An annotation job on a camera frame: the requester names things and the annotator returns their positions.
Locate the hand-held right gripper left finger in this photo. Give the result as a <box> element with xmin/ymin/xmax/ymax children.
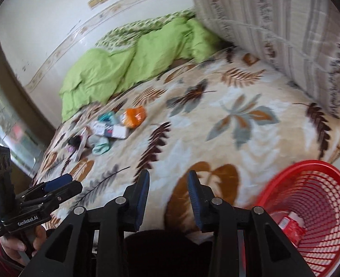
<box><xmin>29</xmin><ymin>170</ymin><xmax>150</xmax><ymax>277</ymax></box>

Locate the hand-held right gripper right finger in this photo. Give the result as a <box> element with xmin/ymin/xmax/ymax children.
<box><xmin>187</xmin><ymin>171</ymin><xmax>317</xmax><ymax>277</ymax></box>

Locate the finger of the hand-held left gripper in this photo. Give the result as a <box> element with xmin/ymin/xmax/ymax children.
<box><xmin>17</xmin><ymin>181</ymin><xmax>83</xmax><ymax>212</ymax></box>
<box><xmin>16</xmin><ymin>174</ymin><xmax>73</xmax><ymax>201</ymax></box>

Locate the white sock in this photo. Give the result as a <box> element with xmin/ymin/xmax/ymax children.
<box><xmin>89</xmin><ymin>135</ymin><xmax>110</xmax><ymax>155</ymax></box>

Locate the red plastic basket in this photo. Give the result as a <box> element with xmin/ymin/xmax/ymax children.
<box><xmin>242</xmin><ymin>160</ymin><xmax>340</xmax><ymax>277</ymax></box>

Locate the person's left hand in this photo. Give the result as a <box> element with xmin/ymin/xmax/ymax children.
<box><xmin>0</xmin><ymin>224</ymin><xmax>47</xmax><ymax>266</ymax></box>

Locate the black plastic bag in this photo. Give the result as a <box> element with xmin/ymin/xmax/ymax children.
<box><xmin>67</xmin><ymin>136</ymin><xmax>83</xmax><ymax>148</ymax></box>

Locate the leaf printed blanket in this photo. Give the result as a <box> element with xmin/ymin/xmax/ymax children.
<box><xmin>32</xmin><ymin>46</ymin><xmax>340</xmax><ymax>244</ymax></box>

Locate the glass panel door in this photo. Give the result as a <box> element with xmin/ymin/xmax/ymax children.
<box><xmin>0</xmin><ymin>23</ymin><xmax>57</xmax><ymax>179</ymax></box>

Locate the white printed box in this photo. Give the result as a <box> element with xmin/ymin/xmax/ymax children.
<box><xmin>105</xmin><ymin>125</ymin><xmax>130</xmax><ymax>140</ymax></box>
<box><xmin>90</xmin><ymin>121</ymin><xmax>113</xmax><ymax>136</ymax></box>

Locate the orange packet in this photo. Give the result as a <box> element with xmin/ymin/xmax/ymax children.
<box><xmin>125</xmin><ymin>106</ymin><xmax>146</xmax><ymax>129</ymax></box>

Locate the teal cigarette packet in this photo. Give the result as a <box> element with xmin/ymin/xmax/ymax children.
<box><xmin>98</xmin><ymin>112</ymin><xmax>119</xmax><ymax>123</ymax></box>

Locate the red white wrapper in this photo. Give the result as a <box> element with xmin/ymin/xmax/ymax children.
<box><xmin>278</xmin><ymin>211</ymin><xmax>307</xmax><ymax>247</ymax></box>

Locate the plain green quilt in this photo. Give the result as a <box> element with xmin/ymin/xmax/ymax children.
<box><xmin>59</xmin><ymin>16</ymin><xmax>228</xmax><ymax>122</ymax></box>

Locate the green patterned quilt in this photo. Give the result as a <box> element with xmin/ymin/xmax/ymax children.
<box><xmin>95</xmin><ymin>9</ymin><xmax>197</xmax><ymax>54</ymax></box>

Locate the striped headboard cushion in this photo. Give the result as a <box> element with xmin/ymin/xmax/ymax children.
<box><xmin>191</xmin><ymin>0</ymin><xmax>340</xmax><ymax>119</ymax></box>

